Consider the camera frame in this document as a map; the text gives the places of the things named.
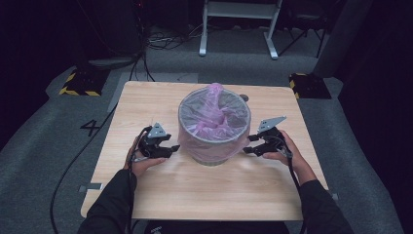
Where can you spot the small dark round object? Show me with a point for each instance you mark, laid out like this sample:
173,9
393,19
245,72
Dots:
244,97

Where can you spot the grey curtain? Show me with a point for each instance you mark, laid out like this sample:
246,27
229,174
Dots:
344,35

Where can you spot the person's left hand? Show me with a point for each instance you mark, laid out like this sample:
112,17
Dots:
141,164

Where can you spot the grey tape piece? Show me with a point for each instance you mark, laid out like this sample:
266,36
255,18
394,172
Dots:
92,187

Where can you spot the small dark phone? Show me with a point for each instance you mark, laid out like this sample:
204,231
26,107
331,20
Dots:
335,196

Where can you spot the black tripod legs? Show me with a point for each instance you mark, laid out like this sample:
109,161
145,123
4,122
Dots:
305,34

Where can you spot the green plastic bin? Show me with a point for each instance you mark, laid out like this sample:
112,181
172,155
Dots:
212,161

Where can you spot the pink plastic bag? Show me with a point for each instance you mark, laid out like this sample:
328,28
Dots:
211,123

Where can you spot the white metal stand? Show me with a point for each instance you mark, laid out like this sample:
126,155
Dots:
240,9

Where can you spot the person's right hand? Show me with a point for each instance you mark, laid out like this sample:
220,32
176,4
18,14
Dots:
297,162

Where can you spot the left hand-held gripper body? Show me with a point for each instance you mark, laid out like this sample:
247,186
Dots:
151,146

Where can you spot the black yellow striped base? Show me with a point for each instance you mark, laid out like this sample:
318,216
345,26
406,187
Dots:
310,86
84,83

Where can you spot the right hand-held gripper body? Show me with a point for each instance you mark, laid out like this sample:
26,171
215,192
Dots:
274,139

